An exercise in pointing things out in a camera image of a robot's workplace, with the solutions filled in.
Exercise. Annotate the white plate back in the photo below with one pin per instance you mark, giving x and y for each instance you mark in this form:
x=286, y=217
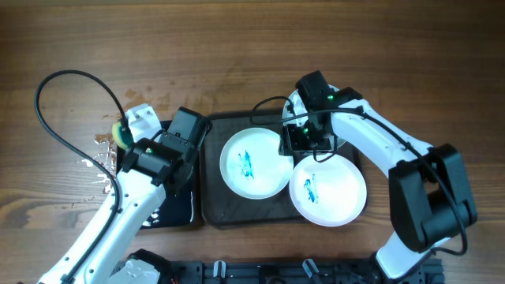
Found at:
x=294, y=106

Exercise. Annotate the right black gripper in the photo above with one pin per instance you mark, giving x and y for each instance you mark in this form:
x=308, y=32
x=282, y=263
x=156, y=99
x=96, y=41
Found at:
x=289, y=138

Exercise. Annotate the dark brown serving tray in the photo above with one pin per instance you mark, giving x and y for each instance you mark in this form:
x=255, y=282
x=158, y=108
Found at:
x=220, y=206

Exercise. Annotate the white plate stained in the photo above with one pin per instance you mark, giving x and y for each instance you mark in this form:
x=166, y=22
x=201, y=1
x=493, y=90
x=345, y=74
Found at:
x=332, y=193
x=251, y=166

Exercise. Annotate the green yellow sponge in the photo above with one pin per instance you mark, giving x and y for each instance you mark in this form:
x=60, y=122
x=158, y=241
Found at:
x=122, y=136

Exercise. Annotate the black water tray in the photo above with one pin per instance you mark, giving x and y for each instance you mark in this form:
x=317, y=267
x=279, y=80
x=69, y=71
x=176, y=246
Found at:
x=177, y=210

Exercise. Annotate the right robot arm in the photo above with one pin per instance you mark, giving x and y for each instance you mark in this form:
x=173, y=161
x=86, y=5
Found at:
x=431, y=203

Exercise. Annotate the white plate front stained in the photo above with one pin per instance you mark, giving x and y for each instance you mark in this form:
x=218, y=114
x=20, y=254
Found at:
x=332, y=193

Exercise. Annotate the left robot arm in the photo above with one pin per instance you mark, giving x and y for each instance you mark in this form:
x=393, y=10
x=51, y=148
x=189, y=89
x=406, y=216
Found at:
x=157, y=162

